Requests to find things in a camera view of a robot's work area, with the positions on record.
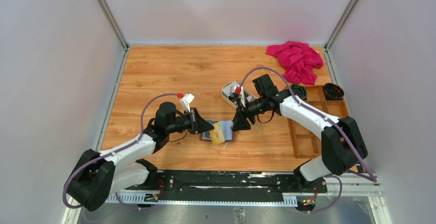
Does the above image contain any pink cloth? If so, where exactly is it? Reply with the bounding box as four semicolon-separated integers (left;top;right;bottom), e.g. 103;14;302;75
265;41;324;85

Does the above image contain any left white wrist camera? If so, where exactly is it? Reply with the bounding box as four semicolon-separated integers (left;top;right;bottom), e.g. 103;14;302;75
177;92;195;113

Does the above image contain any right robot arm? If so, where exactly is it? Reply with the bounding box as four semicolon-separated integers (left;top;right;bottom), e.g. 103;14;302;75
231;74;368;192

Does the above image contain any gold VIP card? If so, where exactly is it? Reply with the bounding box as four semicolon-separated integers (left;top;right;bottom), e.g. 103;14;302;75
210;122;225;145

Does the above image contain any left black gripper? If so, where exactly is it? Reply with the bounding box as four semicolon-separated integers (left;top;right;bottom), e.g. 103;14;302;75
167;108;214;135

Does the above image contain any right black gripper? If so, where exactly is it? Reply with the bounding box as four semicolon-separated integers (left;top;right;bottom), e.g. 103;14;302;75
232;96;267;132

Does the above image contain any aluminium rail frame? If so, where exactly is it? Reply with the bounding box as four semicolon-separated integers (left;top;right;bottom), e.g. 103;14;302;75
62;170;393;223

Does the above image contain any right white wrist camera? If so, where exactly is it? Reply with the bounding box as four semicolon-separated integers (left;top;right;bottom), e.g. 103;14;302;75
228;85;245;107

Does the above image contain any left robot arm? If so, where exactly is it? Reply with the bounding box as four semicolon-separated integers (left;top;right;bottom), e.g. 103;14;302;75
64;102;214;211

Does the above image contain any wooden compartment organizer tray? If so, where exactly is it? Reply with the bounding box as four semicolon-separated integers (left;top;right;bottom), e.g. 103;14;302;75
288;83;349;159

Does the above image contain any beige oval card tray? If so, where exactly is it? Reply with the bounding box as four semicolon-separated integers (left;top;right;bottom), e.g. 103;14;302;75
221;81;257;108

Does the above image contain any brown leather card holder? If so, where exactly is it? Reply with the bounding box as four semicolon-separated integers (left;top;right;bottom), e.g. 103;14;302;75
199;120;236;144

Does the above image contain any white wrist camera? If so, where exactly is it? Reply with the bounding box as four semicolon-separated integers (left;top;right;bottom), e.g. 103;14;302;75
177;92;195;113
228;85;245;107

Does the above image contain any black blue coiled cable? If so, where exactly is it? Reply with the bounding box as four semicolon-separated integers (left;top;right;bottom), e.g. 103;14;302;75
290;83;308;101

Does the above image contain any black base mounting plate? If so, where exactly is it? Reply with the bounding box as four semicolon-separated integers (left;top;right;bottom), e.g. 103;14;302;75
128;170;328;203

